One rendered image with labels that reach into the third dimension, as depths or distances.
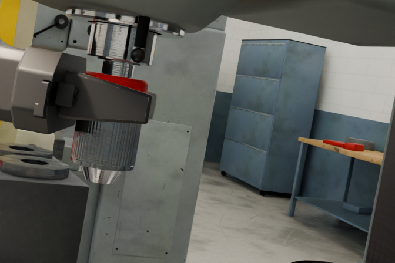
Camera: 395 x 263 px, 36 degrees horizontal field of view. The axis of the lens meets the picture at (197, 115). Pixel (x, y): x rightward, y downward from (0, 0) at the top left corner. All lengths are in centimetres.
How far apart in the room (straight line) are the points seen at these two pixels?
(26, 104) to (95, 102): 5
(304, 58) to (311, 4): 736
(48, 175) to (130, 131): 35
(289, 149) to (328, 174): 58
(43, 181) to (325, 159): 711
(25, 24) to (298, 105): 593
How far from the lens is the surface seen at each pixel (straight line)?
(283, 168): 782
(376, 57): 728
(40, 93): 39
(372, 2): 40
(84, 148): 43
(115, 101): 41
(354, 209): 658
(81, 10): 42
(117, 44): 42
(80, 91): 42
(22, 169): 77
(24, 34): 216
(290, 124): 777
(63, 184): 76
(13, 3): 216
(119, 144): 43
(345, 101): 761
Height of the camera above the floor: 127
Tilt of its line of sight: 3 degrees down
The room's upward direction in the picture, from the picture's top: 10 degrees clockwise
